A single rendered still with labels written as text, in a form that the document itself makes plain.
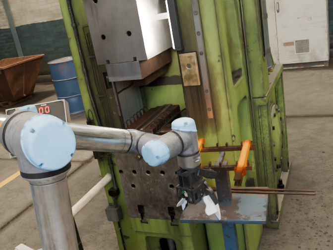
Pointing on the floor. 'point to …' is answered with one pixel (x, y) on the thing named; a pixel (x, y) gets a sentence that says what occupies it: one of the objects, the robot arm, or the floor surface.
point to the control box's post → (78, 237)
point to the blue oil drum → (66, 83)
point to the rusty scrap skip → (18, 78)
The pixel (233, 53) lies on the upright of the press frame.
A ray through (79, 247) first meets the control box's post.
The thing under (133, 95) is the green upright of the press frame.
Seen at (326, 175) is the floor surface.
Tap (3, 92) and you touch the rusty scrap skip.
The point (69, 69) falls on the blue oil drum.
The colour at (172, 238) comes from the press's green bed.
